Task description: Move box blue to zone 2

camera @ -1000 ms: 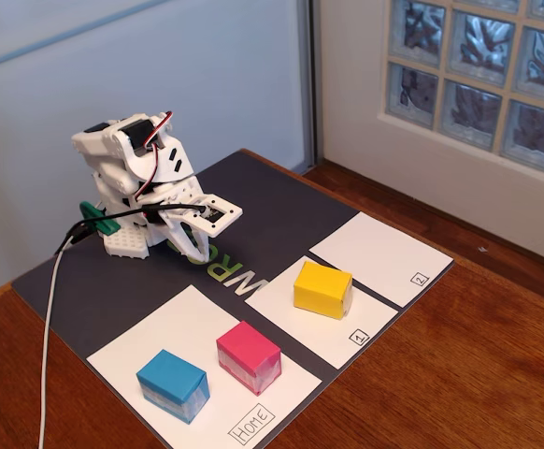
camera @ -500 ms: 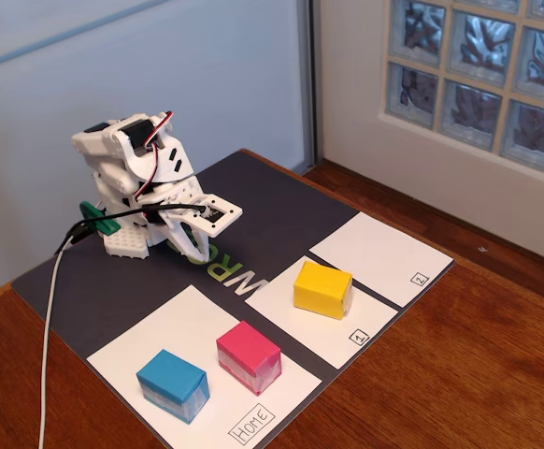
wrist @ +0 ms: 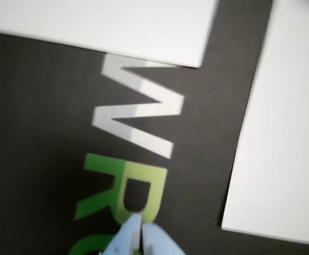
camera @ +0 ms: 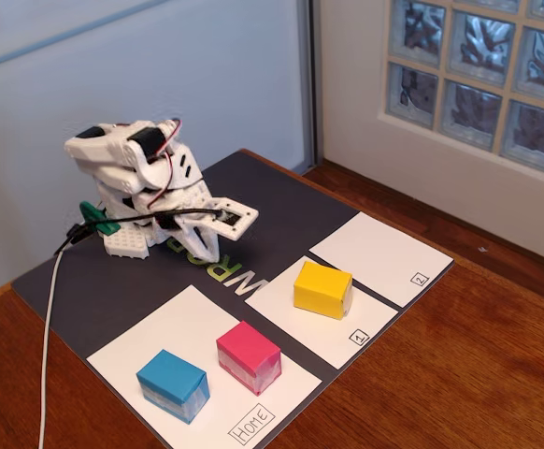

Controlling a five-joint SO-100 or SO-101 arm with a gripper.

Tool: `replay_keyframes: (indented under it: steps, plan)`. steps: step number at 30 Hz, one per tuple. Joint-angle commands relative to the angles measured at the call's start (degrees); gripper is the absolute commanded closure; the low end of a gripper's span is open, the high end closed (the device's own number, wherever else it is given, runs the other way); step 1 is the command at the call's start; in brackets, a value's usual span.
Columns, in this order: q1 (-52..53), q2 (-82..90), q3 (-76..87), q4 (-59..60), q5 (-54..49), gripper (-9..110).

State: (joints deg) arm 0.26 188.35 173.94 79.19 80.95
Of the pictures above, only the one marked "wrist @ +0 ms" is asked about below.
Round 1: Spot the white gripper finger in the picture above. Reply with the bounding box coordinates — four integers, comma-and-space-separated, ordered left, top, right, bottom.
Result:
98, 212, 142, 255
142, 222, 187, 255

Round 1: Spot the dark mat with WROB print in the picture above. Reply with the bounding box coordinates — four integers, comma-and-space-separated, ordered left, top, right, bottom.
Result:
0, 0, 309, 255

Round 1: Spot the white sheet marked HOME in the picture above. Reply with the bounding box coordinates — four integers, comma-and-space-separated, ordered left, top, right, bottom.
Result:
220, 0, 309, 248

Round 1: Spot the white sheet marked 1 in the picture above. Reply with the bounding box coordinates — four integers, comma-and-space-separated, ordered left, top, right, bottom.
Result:
0, 0, 219, 69

